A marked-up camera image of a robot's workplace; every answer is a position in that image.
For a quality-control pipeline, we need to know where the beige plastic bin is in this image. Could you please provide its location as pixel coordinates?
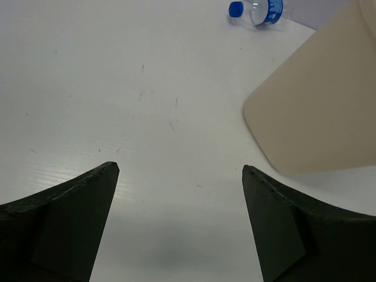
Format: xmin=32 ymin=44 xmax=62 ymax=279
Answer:
xmin=243 ymin=1 xmax=375 ymax=174

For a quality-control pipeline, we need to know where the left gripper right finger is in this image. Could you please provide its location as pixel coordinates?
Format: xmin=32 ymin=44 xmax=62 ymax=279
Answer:
xmin=242 ymin=165 xmax=375 ymax=281

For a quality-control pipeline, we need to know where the blue cap bottle behind bin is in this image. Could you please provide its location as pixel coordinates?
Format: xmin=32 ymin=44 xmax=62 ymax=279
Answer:
xmin=228 ymin=0 xmax=293 ymax=29

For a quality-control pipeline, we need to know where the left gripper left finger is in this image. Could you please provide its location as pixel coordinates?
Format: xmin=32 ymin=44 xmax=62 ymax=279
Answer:
xmin=1 ymin=162 xmax=119 ymax=281

